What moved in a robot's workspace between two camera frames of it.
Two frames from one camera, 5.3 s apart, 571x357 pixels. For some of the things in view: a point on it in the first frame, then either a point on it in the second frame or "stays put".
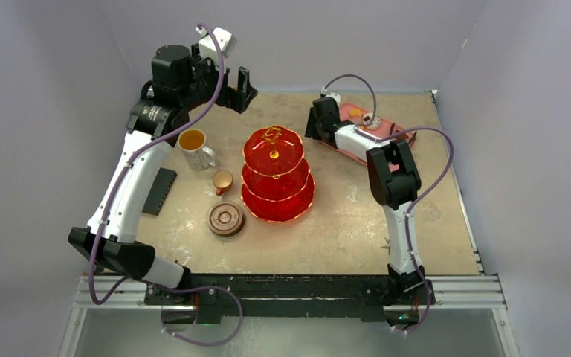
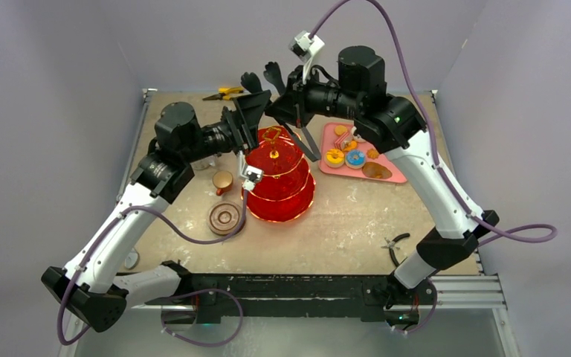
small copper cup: (222, 181) stays put
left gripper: (236, 99) to (250, 108)
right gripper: (318, 120) to (294, 99)
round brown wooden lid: (226, 219) stays put
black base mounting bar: (201, 296) stays put
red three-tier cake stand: (276, 183) stays put
